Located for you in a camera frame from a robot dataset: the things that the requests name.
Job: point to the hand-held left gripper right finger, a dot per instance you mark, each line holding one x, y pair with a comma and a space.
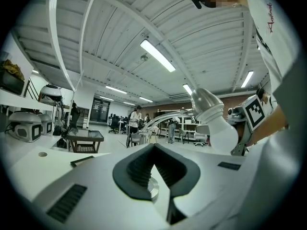
211, 183

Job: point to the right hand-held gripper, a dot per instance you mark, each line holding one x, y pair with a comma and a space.
254, 111

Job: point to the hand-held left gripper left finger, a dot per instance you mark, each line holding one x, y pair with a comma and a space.
96, 200

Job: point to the silver metal stand device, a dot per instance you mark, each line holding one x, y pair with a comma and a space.
206, 104

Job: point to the person's right forearm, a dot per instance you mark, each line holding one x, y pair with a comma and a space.
271, 123

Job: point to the long ceiling light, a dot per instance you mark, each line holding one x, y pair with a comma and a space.
145, 99
247, 78
187, 89
116, 89
157, 54

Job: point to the dark wooden side table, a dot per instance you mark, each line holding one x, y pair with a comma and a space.
84, 135

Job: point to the white table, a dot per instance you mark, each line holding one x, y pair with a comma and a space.
36, 169

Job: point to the person's white shirt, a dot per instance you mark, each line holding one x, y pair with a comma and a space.
271, 44

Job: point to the black office chair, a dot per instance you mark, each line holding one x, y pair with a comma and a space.
114, 123

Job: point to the long white workbench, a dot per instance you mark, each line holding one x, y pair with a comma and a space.
14, 147

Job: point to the white domed device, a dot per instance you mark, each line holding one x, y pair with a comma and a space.
50, 92

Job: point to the round ceiling sensor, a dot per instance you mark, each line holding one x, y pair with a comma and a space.
144, 57

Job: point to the black bag with yellow cloth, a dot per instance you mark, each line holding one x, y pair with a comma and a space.
10, 78

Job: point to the black head-worn camera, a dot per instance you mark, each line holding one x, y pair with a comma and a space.
195, 0

